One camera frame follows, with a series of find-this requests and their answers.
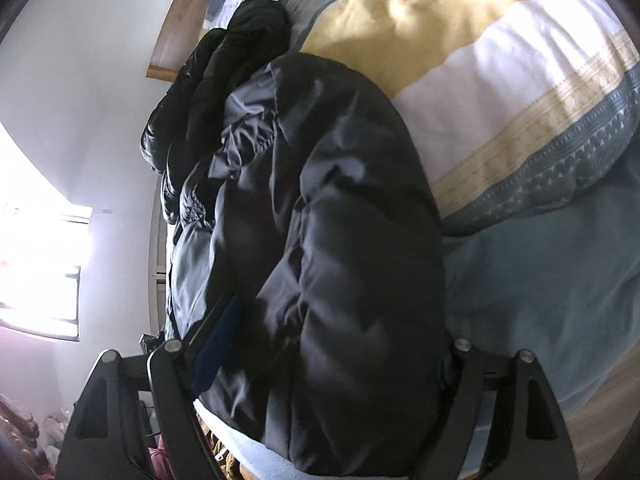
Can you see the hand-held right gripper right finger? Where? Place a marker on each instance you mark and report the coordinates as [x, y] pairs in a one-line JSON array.
[[457, 376]]

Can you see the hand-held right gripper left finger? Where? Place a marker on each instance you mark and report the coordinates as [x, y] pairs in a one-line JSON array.
[[215, 347]]

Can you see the black puffer jacket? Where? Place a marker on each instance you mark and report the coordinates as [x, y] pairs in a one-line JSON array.
[[325, 240]]

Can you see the pink cloth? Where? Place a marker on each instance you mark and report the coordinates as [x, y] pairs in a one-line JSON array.
[[160, 465]]

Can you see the window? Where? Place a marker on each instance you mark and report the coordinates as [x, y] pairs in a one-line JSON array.
[[35, 260]]

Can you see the wooden headboard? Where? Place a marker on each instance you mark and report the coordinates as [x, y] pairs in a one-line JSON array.
[[172, 40]]

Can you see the striped duvet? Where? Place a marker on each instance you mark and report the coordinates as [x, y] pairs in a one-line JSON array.
[[475, 60]]

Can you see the wooden bed frame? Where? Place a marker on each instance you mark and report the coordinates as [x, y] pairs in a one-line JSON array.
[[597, 425]]

